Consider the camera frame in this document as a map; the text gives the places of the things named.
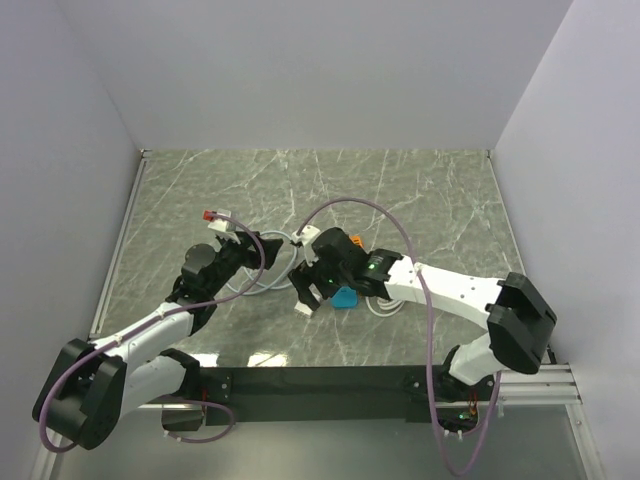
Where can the black base beam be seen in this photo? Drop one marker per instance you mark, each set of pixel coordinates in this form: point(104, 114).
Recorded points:
point(274, 394)

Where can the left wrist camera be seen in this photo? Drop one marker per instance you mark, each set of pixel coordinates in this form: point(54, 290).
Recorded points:
point(221, 225)

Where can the blue square adapter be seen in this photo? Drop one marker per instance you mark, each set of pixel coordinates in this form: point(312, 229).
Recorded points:
point(344, 298)

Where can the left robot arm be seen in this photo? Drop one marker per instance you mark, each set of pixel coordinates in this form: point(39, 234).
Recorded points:
point(93, 384)

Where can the orange power strip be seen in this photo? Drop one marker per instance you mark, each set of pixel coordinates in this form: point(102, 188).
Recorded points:
point(357, 240)

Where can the white square plug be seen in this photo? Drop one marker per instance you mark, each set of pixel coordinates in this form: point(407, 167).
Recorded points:
point(303, 310)

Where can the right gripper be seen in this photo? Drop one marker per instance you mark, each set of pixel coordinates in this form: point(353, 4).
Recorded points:
point(304, 276)

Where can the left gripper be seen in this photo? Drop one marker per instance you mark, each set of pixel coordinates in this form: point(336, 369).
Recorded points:
point(252, 259)

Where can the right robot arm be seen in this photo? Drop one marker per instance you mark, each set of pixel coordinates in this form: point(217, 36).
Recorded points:
point(516, 320)

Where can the aluminium rail frame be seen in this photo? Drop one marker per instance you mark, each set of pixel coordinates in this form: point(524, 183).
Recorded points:
point(447, 202)

